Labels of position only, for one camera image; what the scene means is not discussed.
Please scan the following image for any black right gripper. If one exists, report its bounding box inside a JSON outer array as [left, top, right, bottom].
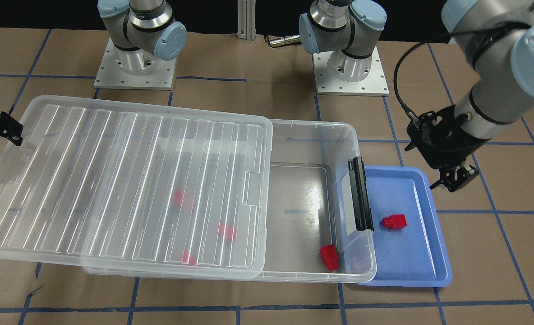
[[0, 111, 23, 147]]

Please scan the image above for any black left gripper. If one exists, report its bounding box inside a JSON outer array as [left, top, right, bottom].
[[405, 106, 488, 193]]

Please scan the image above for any red block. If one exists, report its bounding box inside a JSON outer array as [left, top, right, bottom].
[[319, 244, 339, 271], [218, 223, 237, 242], [181, 250, 197, 266], [170, 190, 193, 211], [380, 214, 408, 230]]

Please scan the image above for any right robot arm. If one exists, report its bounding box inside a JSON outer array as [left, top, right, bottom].
[[0, 0, 187, 146]]

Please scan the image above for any clear plastic box lid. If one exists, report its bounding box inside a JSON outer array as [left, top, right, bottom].
[[0, 95, 273, 280]]

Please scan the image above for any clear plastic storage box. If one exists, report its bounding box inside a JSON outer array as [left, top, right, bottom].
[[80, 114, 376, 282]]

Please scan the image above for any red block in box corner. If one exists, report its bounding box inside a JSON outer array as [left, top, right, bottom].
[[319, 244, 339, 271]]

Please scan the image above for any blue plastic tray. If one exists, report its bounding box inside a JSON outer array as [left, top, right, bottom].
[[364, 165, 453, 288]]

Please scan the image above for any red block under lid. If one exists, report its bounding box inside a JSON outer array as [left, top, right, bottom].
[[181, 250, 197, 266], [218, 223, 237, 242], [170, 190, 193, 211]]

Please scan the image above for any black box latch handle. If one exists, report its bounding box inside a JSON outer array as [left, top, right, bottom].
[[348, 156, 374, 231]]

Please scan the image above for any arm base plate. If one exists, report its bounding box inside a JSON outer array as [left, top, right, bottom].
[[94, 39, 178, 90], [312, 47, 390, 96]]

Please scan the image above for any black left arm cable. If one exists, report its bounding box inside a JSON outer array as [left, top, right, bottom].
[[393, 22, 531, 125]]

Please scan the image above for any metal cable connector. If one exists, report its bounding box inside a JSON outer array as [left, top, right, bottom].
[[264, 35, 301, 49]]

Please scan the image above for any aluminium frame post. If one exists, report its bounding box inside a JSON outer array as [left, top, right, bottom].
[[236, 0, 256, 42]]

